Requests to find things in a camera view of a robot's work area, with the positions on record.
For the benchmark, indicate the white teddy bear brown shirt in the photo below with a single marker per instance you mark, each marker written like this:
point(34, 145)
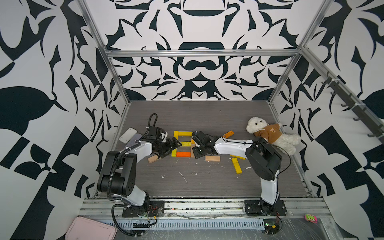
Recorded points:
point(273, 135)

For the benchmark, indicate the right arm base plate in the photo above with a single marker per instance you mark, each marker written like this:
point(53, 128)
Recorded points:
point(255, 208)

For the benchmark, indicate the pink tray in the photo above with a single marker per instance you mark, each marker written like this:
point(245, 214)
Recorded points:
point(86, 229)

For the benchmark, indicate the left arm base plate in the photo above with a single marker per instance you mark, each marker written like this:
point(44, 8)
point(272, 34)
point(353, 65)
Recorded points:
point(149, 209)

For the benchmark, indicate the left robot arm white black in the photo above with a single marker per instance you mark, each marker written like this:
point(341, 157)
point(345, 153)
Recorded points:
point(118, 175)

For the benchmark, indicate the pink green small gadget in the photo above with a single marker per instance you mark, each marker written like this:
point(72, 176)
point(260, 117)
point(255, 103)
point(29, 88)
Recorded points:
point(311, 218)

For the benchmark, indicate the natural wood block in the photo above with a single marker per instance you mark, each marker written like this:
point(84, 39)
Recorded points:
point(192, 150)
point(213, 158)
point(152, 159)

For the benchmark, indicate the white small device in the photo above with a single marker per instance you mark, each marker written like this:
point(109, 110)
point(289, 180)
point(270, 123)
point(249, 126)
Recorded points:
point(127, 135)

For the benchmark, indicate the grey hook rail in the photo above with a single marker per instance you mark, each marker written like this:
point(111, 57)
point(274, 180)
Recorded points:
point(361, 110)

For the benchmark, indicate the aluminium front rail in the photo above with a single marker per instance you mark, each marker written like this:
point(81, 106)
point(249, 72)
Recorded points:
point(189, 208)

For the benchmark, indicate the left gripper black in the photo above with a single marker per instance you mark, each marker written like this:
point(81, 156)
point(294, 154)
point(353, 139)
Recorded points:
point(170, 147)

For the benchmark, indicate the yellow block right short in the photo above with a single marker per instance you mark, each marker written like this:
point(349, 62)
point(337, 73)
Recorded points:
point(238, 157)

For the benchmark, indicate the orange block far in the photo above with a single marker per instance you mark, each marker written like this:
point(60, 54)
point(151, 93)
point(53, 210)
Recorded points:
point(228, 134)

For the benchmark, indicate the red orange block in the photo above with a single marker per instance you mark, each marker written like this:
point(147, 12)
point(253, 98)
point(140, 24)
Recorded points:
point(183, 154)

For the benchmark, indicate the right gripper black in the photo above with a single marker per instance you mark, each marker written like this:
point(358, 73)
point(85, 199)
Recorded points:
point(195, 153)

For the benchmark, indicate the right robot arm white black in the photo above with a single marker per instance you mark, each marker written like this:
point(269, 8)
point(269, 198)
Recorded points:
point(264, 159)

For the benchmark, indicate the yellow block right long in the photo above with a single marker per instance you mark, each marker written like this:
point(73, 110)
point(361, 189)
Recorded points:
point(236, 165)

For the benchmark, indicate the green circuit board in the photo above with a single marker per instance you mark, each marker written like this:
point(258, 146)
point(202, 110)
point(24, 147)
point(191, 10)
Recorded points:
point(271, 227)

